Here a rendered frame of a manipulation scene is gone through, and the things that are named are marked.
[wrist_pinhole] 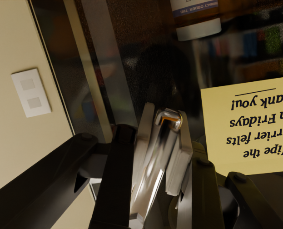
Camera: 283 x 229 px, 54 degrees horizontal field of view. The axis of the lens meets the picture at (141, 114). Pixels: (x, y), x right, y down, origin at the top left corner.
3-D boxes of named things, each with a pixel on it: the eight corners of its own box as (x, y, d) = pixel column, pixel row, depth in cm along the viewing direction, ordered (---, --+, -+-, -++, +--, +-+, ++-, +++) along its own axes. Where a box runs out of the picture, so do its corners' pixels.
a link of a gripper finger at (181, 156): (180, 147, 15) (193, 151, 14) (176, 109, 21) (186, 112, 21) (165, 194, 15) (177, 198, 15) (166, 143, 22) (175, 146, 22)
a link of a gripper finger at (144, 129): (136, 186, 15) (123, 183, 15) (146, 138, 22) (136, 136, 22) (149, 139, 15) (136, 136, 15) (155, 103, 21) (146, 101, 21)
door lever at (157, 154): (154, 88, 21) (186, 98, 21) (122, 191, 24) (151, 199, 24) (150, 108, 16) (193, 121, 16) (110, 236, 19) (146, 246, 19)
